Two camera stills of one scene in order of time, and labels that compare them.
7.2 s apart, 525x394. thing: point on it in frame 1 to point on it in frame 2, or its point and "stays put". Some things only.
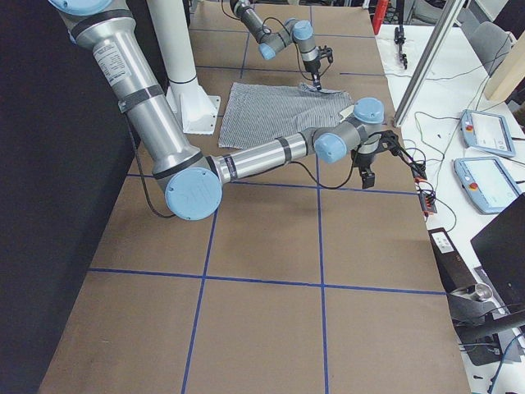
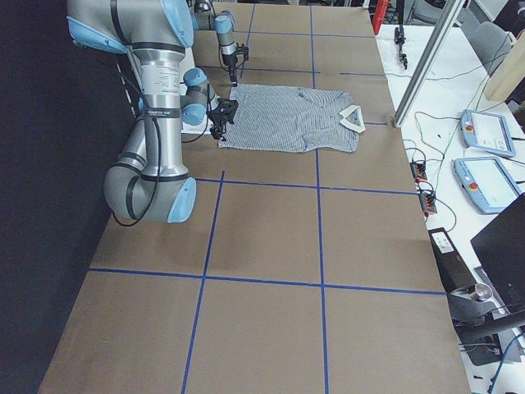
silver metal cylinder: (483, 292) stays put
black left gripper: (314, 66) to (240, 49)
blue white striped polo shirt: (256, 113) stays put
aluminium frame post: (447, 20) stays put
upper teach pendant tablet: (487, 132) stays put
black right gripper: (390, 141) to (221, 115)
